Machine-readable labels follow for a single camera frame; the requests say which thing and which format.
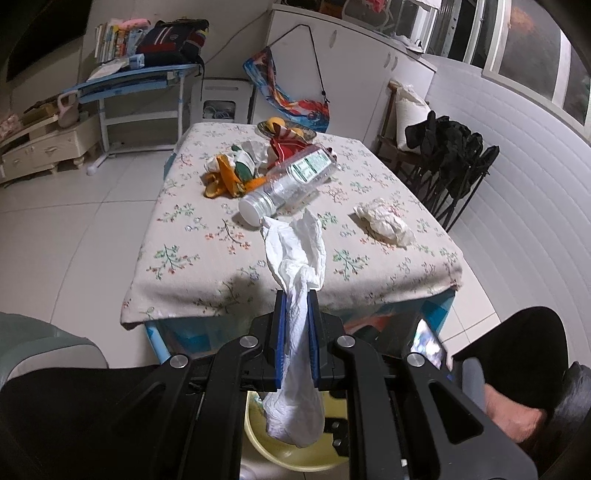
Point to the blue study desk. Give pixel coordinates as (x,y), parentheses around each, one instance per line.
(124,83)

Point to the clear plastic bottle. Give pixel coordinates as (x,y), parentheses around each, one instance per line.
(288,180)

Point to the window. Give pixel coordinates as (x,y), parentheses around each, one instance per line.
(531,46)

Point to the cream drawer cabinet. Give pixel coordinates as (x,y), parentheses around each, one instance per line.
(46,147)

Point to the fruit bowl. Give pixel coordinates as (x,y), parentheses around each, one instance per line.
(310,134)

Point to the black folding chair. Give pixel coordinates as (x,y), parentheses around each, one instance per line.
(457,203)

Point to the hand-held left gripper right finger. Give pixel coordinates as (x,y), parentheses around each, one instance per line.
(314,337)

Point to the yellow mango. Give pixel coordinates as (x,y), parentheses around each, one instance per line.
(298,132)
(275,122)

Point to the white stool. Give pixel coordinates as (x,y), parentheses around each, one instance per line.
(224,99)

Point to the red snack bag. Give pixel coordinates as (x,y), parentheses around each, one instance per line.
(286,145)

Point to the dark striped backpack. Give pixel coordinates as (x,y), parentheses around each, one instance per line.
(168,44)

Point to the white cabinet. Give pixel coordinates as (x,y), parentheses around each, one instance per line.
(355,83)

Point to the person's left leg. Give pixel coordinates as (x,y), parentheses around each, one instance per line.
(55,424)

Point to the pink kettlebell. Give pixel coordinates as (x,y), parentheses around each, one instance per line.
(69,113)

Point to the white pillow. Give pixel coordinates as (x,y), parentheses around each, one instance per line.
(411,115)

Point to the blue table frame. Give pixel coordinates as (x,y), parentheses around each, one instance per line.
(184,334)

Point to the person's leg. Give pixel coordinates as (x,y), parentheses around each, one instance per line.
(55,424)
(521,350)

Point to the black wall screen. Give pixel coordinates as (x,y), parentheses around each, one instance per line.
(41,32)

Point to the yellow plastic bin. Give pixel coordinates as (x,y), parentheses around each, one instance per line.
(295,454)

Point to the row of books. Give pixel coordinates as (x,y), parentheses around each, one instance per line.
(111,41)

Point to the black jacket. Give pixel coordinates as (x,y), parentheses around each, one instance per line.
(448,143)

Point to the person's right leg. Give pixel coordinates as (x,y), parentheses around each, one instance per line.
(521,350)

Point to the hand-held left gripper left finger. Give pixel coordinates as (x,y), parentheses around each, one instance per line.
(279,332)

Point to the floral tablecloth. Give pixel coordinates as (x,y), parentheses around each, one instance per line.
(194,258)

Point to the blue tissue pack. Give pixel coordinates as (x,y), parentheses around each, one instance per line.
(131,61)

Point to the smartphone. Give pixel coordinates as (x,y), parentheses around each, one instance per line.
(429,344)

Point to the pink patterned box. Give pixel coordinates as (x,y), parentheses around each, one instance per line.
(9,125)

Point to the person's right forearm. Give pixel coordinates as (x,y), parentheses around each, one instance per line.
(512,413)

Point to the long white tissue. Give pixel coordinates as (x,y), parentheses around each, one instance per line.
(295,406)

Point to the pink plush toy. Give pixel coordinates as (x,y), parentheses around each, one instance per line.
(136,23)

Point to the green snack packet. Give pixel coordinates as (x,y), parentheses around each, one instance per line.
(243,170)

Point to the papers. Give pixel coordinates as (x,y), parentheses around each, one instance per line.
(104,70)

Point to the grey upholstered chair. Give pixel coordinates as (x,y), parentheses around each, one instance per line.
(41,346)

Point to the colourful tote bag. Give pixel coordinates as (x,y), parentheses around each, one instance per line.
(277,83)

